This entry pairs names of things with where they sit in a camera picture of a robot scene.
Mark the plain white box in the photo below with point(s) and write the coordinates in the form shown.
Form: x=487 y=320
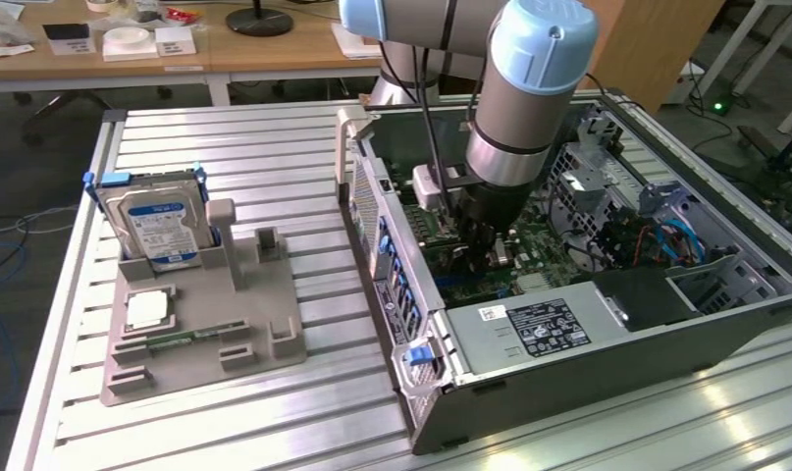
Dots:
x=175 y=41

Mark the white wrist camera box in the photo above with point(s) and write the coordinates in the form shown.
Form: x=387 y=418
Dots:
x=429 y=189

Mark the white paper card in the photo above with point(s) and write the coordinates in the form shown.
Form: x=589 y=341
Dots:
x=9 y=50

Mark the white tape roll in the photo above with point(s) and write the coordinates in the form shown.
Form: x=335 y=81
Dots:
x=97 y=5

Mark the white box with black top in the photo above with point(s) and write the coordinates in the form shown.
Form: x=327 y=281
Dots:
x=68 y=39

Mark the device with green light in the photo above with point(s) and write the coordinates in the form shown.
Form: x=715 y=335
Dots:
x=717 y=106

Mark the green motherboard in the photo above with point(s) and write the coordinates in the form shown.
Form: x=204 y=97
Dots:
x=545 y=255

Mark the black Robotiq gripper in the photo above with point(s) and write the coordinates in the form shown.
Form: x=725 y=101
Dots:
x=493 y=206

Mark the white table frame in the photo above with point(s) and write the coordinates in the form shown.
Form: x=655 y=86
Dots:
x=729 y=44

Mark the white paper stack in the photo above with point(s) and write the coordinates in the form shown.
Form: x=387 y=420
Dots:
x=352 y=46

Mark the gray power supply unit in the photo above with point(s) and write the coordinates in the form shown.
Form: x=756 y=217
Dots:
x=532 y=329

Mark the black round lamp base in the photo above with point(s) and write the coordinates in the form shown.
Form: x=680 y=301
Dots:
x=257 y=22

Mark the hard disk in blue caddy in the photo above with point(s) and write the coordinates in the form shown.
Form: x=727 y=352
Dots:
x=153 y=221

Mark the wooden cabinet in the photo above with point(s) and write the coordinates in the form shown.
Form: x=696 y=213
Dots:
x=657 y=44

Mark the white box with bowl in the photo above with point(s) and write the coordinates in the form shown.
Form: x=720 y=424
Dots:
x=129 y=44

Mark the gray printed parts rack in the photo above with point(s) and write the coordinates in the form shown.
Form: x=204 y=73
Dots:
x=237 y=314

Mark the open black PC case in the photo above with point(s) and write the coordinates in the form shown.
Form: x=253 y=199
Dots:
x=631 y=353

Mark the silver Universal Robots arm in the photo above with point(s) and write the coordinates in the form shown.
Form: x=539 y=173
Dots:
x=532 y=98

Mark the perforated metal disk bay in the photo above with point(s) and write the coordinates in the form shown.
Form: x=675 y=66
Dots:
x=588 y=201

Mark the wooden desk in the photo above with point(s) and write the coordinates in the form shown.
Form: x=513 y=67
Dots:
x=225 y=54

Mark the red packet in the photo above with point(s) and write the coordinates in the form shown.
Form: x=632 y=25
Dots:
x=179 y=15

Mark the Nvidia Quadro graphics card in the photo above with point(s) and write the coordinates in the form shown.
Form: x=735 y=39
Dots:
x=500 y=250

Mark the green RAM stick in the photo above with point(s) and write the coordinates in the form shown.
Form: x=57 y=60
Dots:
x=185 y=337

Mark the silver CPU chip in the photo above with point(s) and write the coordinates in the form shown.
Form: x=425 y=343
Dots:
x=148 y=310

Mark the blue case latch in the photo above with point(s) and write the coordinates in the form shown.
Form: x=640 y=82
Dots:
x=416 y=355

